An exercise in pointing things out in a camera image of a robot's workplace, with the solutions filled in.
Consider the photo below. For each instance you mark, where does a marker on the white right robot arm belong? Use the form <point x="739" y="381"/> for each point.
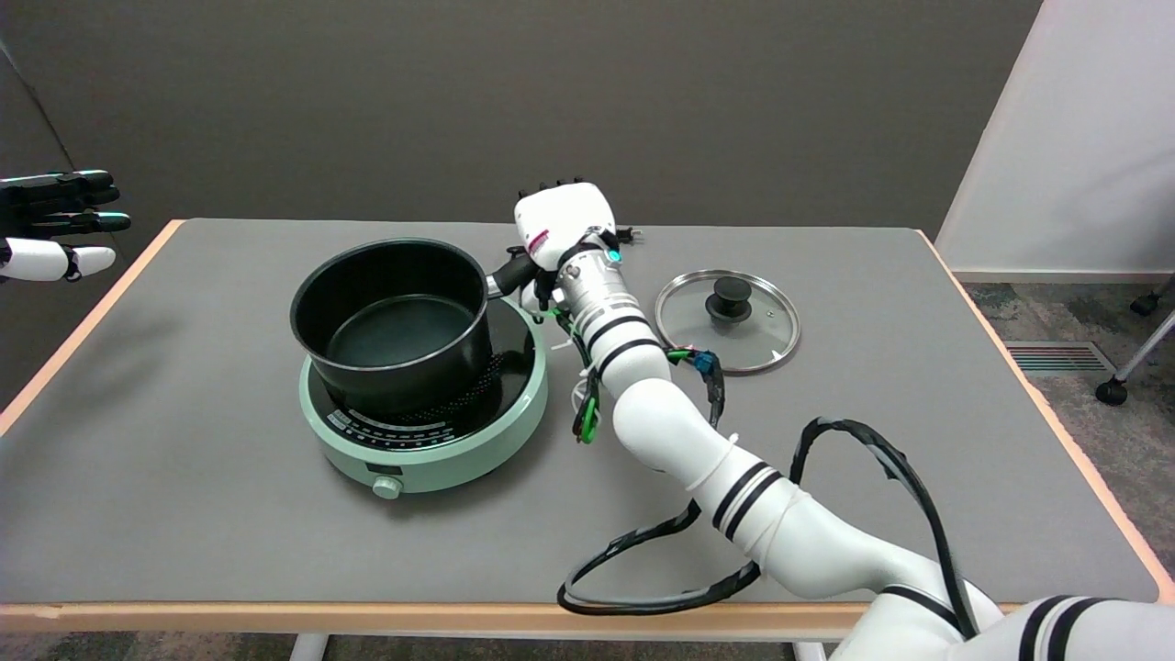
<point x="679" y="431"/>

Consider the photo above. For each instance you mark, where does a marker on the glass pot lid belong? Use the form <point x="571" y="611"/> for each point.
<point x="730" y="321"/>

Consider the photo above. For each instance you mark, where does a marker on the metal floor vent grille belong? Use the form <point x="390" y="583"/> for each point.
<point x="1056" y="358"/>

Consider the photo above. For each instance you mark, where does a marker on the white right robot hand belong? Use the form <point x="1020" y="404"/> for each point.
<point x="565" y="220"/>

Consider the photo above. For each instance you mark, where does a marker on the black soup pot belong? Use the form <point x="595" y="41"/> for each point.
<point x="395" y="335"/>

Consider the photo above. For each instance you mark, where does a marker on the grey wheeled chair base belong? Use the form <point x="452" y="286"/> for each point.
<point x="1138" y="363"/>

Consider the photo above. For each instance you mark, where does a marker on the white table leg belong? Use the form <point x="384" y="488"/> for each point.
<point x="810" y="651"/>
<point x="308" y="647"/>

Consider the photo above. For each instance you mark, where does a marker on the green round induction stove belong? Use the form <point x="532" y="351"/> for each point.
<point x="441" y="454"/>

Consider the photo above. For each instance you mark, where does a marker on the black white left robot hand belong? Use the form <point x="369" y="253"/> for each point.
<point x="46" y="260"/>

